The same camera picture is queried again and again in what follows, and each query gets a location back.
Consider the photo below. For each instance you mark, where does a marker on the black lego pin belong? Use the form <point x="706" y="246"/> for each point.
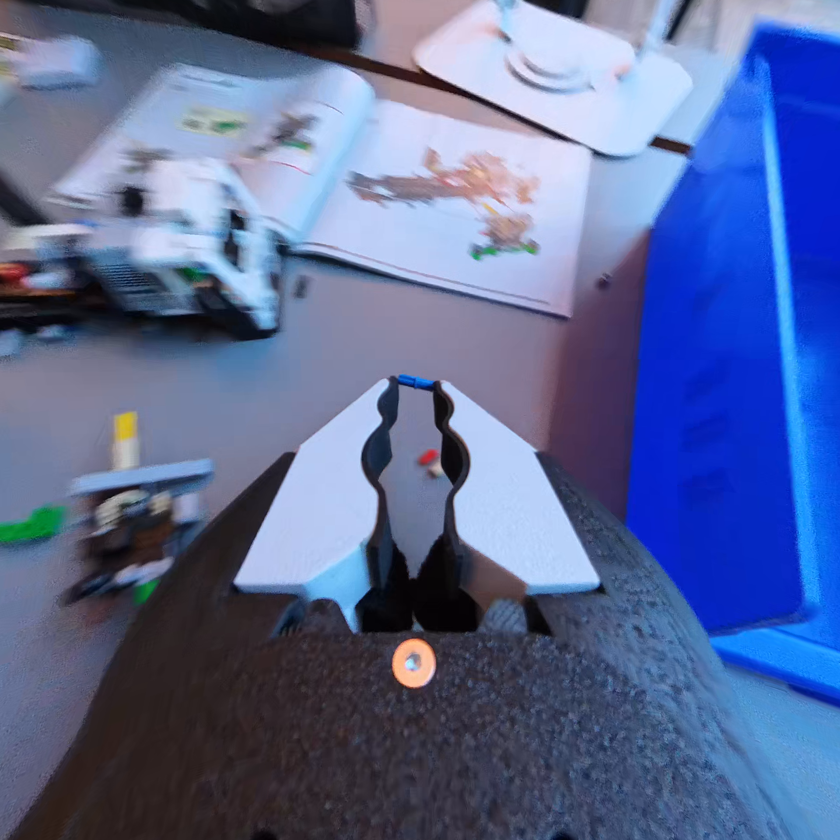
<point x="302" y="287"/>

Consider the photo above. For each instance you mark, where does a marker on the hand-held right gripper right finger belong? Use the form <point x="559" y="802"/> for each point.
<point x="518" y="518"/>

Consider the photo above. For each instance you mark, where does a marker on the small white box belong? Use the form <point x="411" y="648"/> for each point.
<point x="59" y="62"/>

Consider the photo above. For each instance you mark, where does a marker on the white black lego truck model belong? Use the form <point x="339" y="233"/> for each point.
<point x="184" y="262"/>

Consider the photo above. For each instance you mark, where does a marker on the blue lego pin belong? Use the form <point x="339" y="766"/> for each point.
<point x="415" y="382"/>

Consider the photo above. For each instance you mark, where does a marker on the lego gear subassembly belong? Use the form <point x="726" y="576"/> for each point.
<point x="144" y="479"/>

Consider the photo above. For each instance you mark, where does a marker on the blue plastic bin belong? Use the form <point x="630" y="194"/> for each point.
<point x="722" y="328"/>

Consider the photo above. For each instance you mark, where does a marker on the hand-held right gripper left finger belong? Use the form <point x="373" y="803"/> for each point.
<point x="315" y="518"/>

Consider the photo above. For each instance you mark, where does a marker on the open instruction booklet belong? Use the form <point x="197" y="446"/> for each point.
<point x="426" y="229"/>

